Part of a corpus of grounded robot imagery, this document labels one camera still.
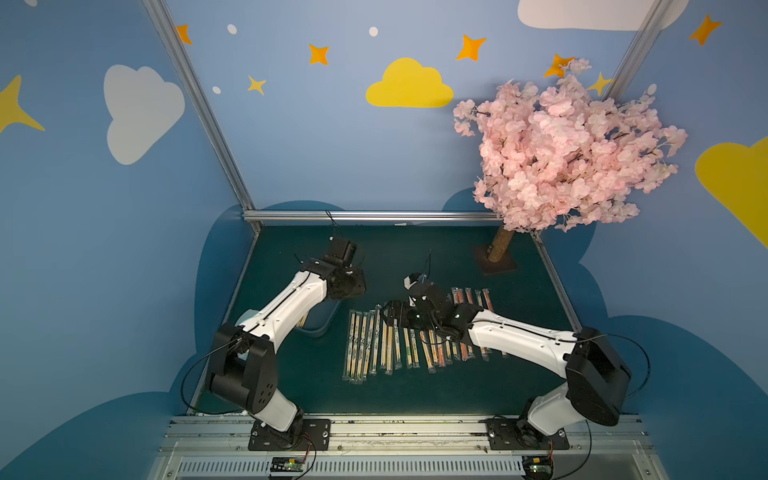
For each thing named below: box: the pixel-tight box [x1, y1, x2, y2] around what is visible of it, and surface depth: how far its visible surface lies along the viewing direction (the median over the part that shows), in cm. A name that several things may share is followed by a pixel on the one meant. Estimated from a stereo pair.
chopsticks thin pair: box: [357, 311, 372, 385], surface depth 90 cm
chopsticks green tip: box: [403, 327, 413, 369], surface depth 90 cm
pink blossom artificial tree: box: [453, 59, 687, 274], surface depth 71 cm
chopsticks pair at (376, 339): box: [370, 304, 382, 375], surface depth 90 cm
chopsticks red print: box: [436, 334, 445, 368], surface depth 90 cm
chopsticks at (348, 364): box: [342, 310, 357, 382], surface depth 90 cm
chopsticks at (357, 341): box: [350, 311, 364, 384], surface depth 92 cm
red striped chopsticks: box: [420, 330, 436, 374], surface depth 89 cm
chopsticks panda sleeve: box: [363, 309, 376, 378], surface depth 90 cm
